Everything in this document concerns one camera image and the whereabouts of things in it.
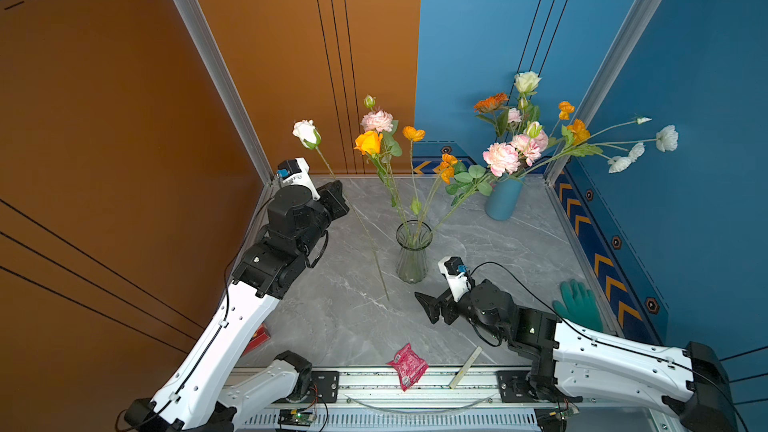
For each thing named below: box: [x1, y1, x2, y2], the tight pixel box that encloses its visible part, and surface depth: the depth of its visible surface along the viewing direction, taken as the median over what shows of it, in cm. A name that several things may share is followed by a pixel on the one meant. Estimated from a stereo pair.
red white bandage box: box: [242, 323, 271, 356], surface depth 81 cm
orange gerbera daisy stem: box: [474, 92, 509, 144], surface depth 86 cm
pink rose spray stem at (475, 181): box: [431, 129, 549, 236], surface depth 66 cm
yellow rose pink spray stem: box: [354, 94, 413, 241], surface depth 73 cm
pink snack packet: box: [386, 343, 429, 392], surface depth 77 cm
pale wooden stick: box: [449, 346, 483, 389], surface depth 78 cm
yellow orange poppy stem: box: [539, 101, 604, 168], surface depth 81 cm
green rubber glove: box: [552, 279, 604, 332], surface depth 88 cm
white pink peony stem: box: [522, 117, 679, 178], surface depth 73 cm
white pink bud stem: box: [292, 119, 390, 301], surface depth 62 cm
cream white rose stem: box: [514, 71, 542, 127], surface depth 87 cm
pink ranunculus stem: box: [507, 107, 522, 127], surface depth 90 cm
